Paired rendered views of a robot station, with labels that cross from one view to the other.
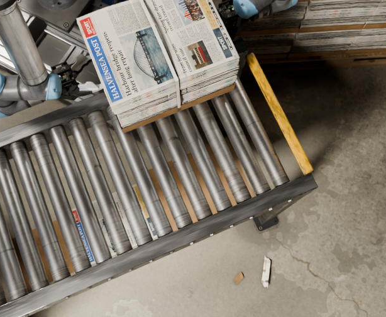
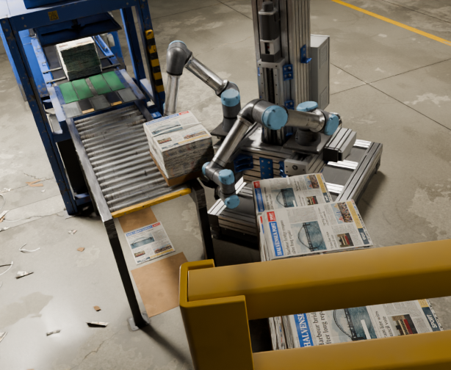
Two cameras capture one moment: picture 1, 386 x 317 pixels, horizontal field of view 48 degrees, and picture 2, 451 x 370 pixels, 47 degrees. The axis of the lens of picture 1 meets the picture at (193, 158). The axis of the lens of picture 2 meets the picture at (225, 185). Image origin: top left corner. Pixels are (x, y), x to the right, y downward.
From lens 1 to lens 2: 267 cm
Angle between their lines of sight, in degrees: 58
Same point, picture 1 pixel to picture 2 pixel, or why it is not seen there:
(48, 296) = (79, 147)
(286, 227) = (128, 336)
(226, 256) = (114, 300)
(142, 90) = (148, 128)
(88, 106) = not seen: hidden behind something
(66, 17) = (217, 131)
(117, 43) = (174, 120)
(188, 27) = (180, 136)
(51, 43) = not seen: hidden behind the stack
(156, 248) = (89, 172)
